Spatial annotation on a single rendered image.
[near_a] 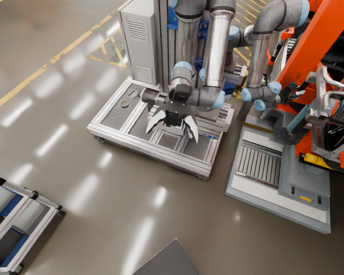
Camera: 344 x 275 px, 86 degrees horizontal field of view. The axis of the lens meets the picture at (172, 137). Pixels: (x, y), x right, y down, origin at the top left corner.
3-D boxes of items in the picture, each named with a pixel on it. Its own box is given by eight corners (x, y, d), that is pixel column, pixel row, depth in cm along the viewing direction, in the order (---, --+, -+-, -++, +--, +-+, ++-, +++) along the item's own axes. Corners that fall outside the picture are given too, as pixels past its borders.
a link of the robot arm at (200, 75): (216, 99, 106) (221, 81, 94) (193, 97, 107) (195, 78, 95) (216, 85, 112) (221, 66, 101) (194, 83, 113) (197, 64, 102)
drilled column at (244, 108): (244, 119, 215) (259, 92, 180) (236, 117, 217) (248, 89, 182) (246, 113, 220) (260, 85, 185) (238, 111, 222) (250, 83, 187)
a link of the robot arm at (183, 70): (191, 78, 78) (194, 59, 71) (189, 96, 72) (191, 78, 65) (173, 76, 78) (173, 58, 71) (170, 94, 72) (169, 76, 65)
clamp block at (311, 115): (322, 125, 97) (330, 119, 93) (304, 120, 99) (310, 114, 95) (322, 119, 100) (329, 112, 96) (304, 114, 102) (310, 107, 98)
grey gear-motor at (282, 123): (309, 160, 177) (336, 140, 148) (264, 145, 186) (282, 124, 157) (309, 145, 186) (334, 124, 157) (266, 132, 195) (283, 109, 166)
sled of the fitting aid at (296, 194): (322, 211, 151) (331, 209, 143) (277, 194, 159) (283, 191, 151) (321, 161, 176) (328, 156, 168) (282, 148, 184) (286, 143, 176)
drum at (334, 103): (344, 132, 110) (365, 117, 98) (306, 121, 114) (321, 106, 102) (342, 115, 117) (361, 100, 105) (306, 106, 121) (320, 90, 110)
